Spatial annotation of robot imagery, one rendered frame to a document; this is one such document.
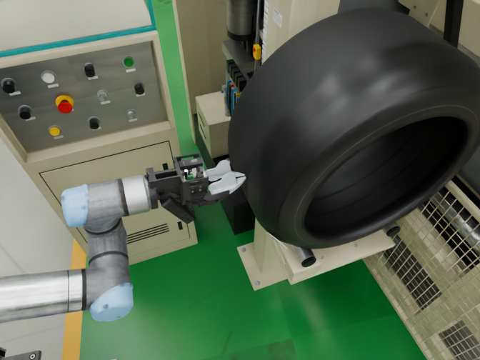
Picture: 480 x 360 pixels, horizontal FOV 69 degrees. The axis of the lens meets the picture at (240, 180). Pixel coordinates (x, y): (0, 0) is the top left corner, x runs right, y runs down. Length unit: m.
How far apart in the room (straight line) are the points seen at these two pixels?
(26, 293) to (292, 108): 0.55
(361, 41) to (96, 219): 0.59
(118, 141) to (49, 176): 0.28
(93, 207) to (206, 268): 1.36
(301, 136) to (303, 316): 1.39
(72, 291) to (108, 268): 0.07
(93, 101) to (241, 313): 1.22
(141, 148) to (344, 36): 0.90
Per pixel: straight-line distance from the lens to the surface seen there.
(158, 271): 2.02
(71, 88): 1.27
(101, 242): 0.74
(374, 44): 0.71
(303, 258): 1.00
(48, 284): 0.70
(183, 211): 0.76
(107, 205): 0.69
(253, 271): 1.96
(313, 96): 0.65
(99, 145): 1.36
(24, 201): 2.60
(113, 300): 0.69
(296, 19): 0.90
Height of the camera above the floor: 1.80
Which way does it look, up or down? 51 degrees down
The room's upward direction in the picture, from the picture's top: straight up
